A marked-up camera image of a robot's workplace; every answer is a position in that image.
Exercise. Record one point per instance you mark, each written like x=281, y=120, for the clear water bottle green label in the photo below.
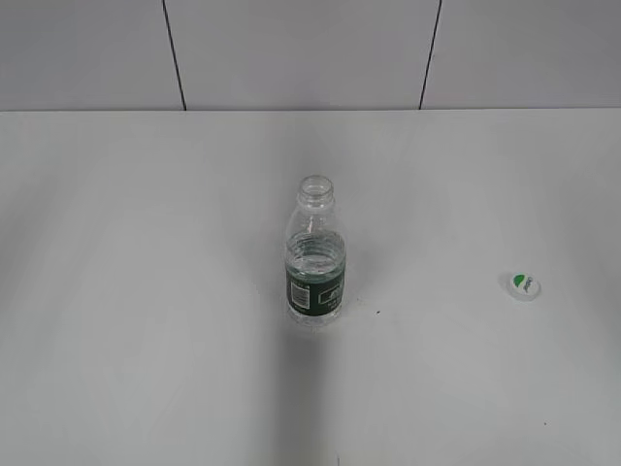
x=314, y=254

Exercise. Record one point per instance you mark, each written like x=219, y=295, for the white bottle cap green logo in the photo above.
x=520, y=286

